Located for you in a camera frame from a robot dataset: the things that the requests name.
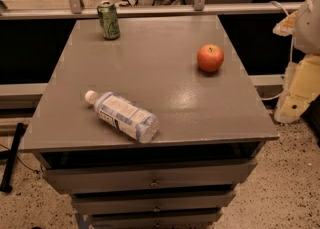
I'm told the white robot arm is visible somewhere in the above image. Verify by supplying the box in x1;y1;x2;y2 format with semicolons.
273;0;320;123

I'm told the red apple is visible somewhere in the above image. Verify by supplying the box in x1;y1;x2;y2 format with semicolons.
197;44;224;73

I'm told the grey drawer cabinet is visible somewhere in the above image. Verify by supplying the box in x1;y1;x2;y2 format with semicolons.
20;14;280;229

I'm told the top grey drawer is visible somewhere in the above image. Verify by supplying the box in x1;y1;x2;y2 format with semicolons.
44;158;257;194

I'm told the grey drawer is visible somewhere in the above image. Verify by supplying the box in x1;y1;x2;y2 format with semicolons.
73;191;235;215
91;209;222;229
44;158;257;194

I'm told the middle grey drawer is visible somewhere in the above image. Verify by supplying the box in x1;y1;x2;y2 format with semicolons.
73;191;235;215

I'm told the clear plastic water bottle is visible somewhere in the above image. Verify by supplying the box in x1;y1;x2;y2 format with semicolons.
85;90;159;143

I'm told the bottom grey drawer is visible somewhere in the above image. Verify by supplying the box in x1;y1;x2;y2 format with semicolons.
91;209;222;229

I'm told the green soda can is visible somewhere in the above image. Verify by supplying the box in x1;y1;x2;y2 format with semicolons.
97;0;120;40

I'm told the black stand leg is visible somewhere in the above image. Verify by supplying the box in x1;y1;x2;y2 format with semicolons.
0;123;26;193

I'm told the white cable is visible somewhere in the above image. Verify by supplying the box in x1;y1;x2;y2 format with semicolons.
259;0;295;101

